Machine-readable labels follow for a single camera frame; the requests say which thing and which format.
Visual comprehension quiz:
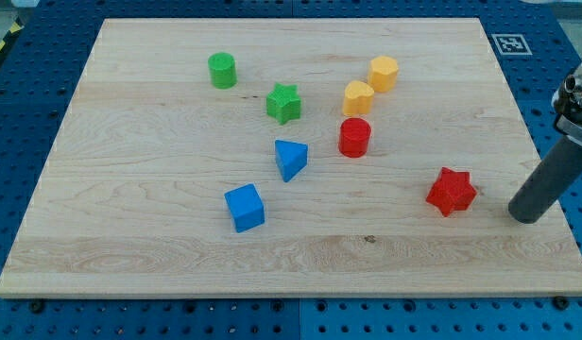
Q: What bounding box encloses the wooden board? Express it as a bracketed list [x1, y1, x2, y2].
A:
[0, 18, 582, 298]

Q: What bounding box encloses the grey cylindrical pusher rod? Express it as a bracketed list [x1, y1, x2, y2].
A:
[508, 136, 582, 224]

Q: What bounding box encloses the white fiducial marker tag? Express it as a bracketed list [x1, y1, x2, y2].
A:
[491, 33, 532, 56]

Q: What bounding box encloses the green cylinder block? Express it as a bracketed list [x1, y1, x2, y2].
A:
[208, 52, 237, 89]

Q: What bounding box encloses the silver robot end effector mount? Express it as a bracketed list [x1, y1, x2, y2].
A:
[552, 61, 582, 146]

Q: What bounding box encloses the blue cube block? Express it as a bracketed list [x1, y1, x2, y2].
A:
[224, 183, 265, 232]

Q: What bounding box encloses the yellow hexagon block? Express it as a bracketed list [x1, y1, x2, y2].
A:
[368, 56, 399, 93]

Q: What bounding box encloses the green star block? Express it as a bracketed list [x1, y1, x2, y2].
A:
[266, 83, 301, 125]

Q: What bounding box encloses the blue triangle block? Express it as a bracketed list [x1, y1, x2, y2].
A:
[275, 140, 308, 182]

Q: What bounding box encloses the red star block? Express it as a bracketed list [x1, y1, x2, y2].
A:
[425, 167, 477, 217]

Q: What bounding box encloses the yellow heart block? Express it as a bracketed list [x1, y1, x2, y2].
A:
[342, 80, 374, 116]

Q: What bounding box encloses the red cylinder block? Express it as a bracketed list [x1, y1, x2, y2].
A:
[338, 118, 371, 158]

